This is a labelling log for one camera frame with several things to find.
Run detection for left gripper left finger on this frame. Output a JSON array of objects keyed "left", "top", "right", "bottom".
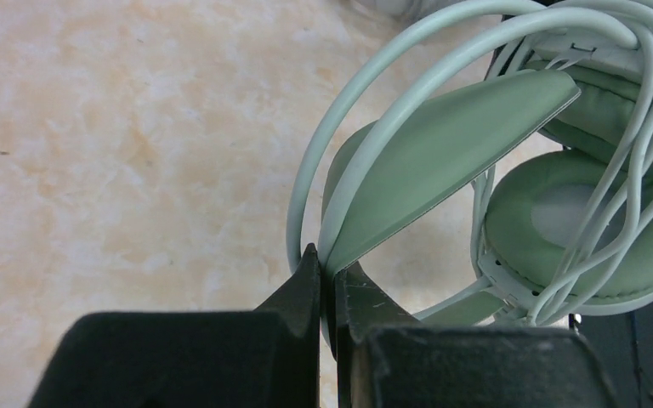
[{"left": 30, "top": 246, "right": 321, "bottom": 407}]

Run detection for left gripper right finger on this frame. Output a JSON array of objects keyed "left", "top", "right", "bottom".
[{"left": 334, "top": 264, "right": 617, "bottom": 407}]

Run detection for mint green headphones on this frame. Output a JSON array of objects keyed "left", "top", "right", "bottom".
[{"left": 286, "top": 1, "right": 653, "bottom": 326}]

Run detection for mint green cable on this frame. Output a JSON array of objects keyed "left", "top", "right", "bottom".
[{"left": 469, "top": 0, "right": 653, "bottom": 328}]

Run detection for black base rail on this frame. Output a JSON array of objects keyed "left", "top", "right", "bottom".
[{"left": 576, "top": 303, "right": 653, "bottom": 407}]

